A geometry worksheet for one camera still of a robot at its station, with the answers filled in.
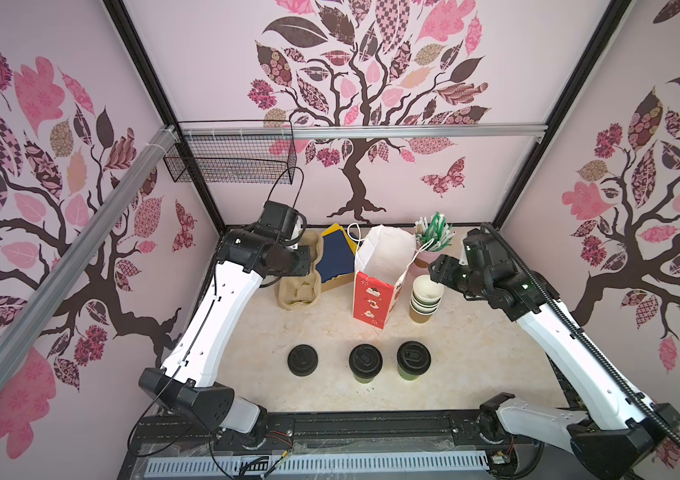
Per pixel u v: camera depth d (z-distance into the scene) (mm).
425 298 827
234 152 949
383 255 981
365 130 929
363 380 794
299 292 726
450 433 738
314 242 750
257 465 724
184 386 383
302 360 833
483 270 510
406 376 802
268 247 463
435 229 970
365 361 741
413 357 757
